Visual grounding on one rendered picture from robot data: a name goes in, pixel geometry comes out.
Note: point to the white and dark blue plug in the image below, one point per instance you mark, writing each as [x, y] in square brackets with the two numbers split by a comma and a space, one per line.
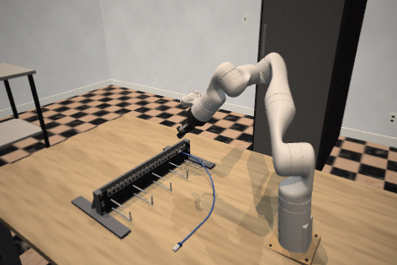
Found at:
[177, 246]

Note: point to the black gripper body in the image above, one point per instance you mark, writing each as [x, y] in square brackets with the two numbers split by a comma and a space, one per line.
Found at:
[192, 120]

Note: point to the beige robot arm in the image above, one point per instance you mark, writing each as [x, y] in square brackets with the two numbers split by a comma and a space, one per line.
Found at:
[293, 160]

